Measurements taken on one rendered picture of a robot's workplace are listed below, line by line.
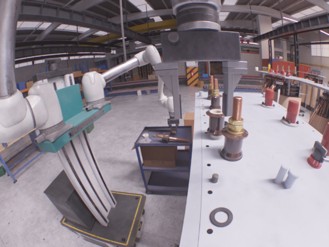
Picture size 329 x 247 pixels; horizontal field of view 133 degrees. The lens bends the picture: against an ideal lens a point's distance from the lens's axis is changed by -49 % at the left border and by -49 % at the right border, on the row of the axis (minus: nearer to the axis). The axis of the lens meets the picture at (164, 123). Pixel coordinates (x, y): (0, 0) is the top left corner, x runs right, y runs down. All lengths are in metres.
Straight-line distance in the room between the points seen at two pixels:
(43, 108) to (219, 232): 0.76
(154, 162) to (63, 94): 1.26
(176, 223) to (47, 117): 1.68
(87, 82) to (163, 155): 1.13
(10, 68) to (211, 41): 0.63
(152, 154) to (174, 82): 1.48
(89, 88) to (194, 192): 0.93
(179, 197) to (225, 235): 1.79
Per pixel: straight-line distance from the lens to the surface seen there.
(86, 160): 1.31
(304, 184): 0.52
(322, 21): 10.82
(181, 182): 2.10
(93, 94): 1.07
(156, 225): 1.87
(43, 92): 0.73
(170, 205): 2.01
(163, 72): 0.24
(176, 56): 0.23
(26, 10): 6.80
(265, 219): 0.38
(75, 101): 1.09
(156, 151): 1.65
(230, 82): 0.26
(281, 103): 3.18
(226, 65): 0.26
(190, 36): 0.24
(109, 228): 1.62
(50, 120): 0.74
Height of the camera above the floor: 1.67
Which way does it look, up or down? 23 degrees down
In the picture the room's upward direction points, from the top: 6 degrees counter-clockwise
